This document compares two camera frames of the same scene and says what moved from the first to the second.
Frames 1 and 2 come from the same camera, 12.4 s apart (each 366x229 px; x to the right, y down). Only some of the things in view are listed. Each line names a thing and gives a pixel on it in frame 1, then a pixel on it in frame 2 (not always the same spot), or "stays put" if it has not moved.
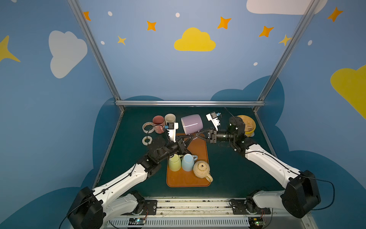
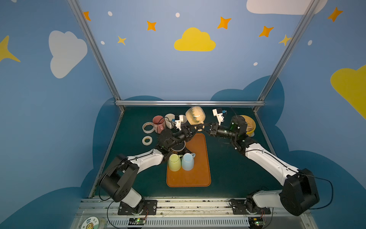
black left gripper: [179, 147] → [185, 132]
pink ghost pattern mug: [159, 124] stays put
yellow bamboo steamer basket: [250, 125] stays put
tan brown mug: [201, 170] → [196, 115]
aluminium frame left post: [97, 51] stays put
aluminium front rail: [201, 213] stays put
